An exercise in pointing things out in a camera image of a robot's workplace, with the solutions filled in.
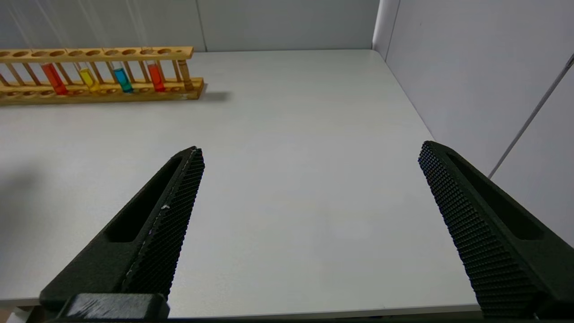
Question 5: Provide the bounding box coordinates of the glass tube with yellow pigment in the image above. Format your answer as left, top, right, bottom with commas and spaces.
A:
36, 0, 100, 93

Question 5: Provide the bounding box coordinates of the glass tube with red pigment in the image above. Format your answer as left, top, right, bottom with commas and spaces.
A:
126, 0, 167, 93
7, 0, 70, 96

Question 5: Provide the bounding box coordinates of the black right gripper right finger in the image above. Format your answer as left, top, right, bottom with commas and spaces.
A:
418, 140, 574, 320

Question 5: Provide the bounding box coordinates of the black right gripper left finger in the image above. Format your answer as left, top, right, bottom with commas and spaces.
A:
39, 146, 206, 315

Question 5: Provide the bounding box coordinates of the wooden test tube rack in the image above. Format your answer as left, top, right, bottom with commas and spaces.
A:
0, 45, 207, 106

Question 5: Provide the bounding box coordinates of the glass tube with blue pigment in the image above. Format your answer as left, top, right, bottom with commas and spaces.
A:
83, 0, 135, 94

